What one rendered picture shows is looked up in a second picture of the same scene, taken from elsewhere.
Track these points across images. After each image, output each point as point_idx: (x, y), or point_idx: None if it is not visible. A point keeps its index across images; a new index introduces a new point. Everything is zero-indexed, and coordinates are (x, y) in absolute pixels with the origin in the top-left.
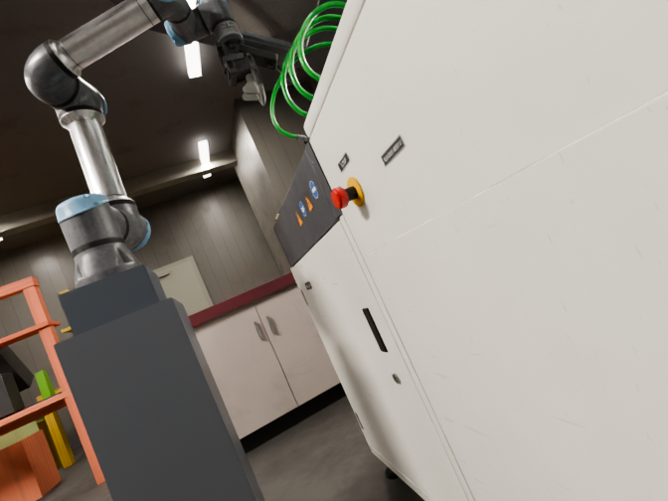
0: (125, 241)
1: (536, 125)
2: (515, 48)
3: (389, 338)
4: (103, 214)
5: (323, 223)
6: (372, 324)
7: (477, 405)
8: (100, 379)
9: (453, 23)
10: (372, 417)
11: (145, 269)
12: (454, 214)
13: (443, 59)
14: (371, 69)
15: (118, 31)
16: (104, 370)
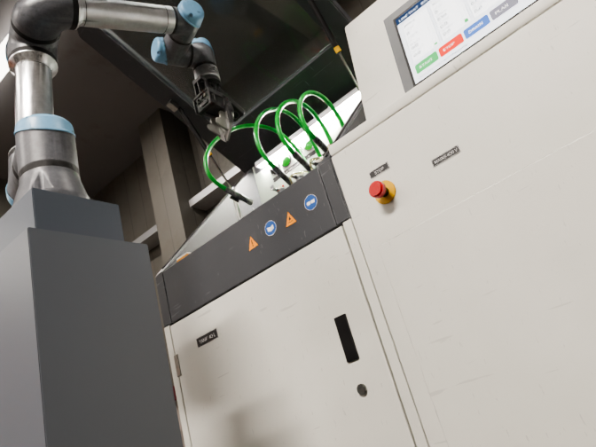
0: None
1: (556, 135)
2: (549, 105)
3: (369, 337)
4: (75, 145)
5: (308, 235)
6: (346, 331)
7: (480, 346)
8: (66, 286)
9: (516, 91)
10: None
11: (119, 211)
12: (494, 187)
13: (505, 106)
14: (443, 108)
15: (139, 19)
16: (72, 279)
